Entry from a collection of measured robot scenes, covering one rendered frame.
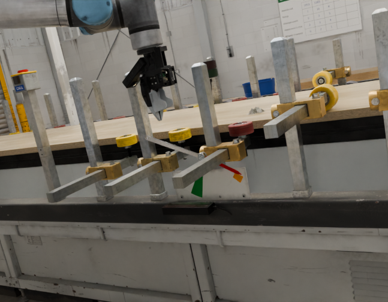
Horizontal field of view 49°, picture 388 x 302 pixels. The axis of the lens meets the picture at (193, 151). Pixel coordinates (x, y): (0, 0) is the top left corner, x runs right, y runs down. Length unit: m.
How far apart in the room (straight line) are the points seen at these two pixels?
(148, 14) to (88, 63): 9.85
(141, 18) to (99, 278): 1.40
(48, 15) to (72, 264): 1.49
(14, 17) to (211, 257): 1.15
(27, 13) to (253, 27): 7.81
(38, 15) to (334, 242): 0.98
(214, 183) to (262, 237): 0.22
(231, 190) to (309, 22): 7.29
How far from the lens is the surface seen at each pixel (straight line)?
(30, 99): 1.74
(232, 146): 1.24
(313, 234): 1.29
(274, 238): 1.33
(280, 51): 1.15
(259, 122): 1.42
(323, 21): 8.39
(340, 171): 1.40
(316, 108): 1.13
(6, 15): 1.13
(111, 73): 10.63
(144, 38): 1.22
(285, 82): 1.15
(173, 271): 1.90
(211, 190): 1.32
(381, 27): 1.10
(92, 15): 1.08
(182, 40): 9.46
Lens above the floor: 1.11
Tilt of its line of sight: 11 degrees down
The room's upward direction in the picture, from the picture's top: 12 degrees counter-clockwise
